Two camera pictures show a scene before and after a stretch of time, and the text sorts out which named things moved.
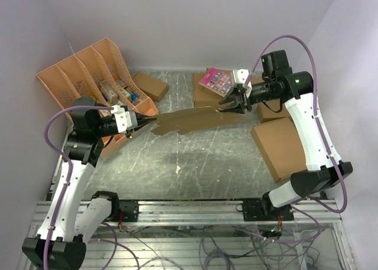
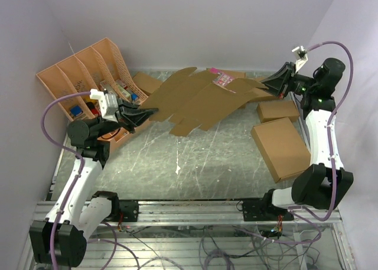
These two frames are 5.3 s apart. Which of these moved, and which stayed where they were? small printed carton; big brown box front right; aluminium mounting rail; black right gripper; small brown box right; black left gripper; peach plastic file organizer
Moved: black left gripper; black right gripper
Stayed: small printed carton; peach plastic file organizer; aluminium mounting rail; big brown box front right; small brown box right
